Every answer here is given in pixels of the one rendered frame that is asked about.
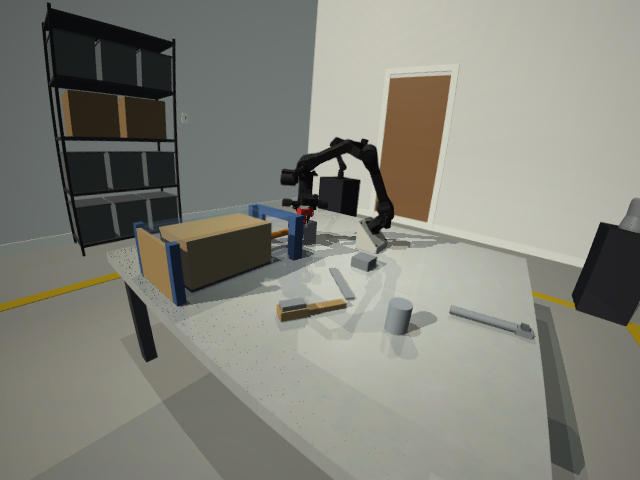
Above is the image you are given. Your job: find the clear-panelled guard cubby with blue frame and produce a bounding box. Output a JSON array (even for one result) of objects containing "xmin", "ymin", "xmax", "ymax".
[{"xmin": 133, "ymin": 204, "xmax": 300, "ymax": 306}]

